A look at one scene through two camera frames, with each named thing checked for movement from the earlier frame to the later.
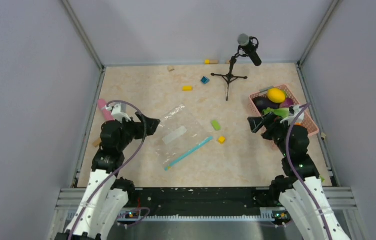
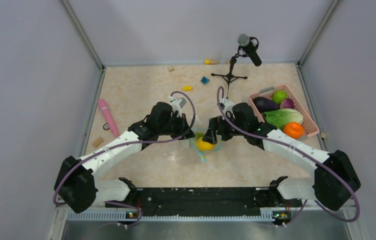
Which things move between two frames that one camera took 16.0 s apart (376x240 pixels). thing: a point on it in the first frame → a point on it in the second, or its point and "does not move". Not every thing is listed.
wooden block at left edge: (97, 142) does not move
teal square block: (205, 80) does not move
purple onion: (288, 102) does not move
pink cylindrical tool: (108, 114) does not move
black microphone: (248, 48) does not move
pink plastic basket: (311, 127) does not move
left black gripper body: (131, 130) → (175, 126)
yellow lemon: (276, 95) → (204, 146)
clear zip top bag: (180, 133) → (202, 147)
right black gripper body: (277, 130) → (227, 131)
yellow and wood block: (211, 62) does not move
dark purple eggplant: (262, 103) does not move
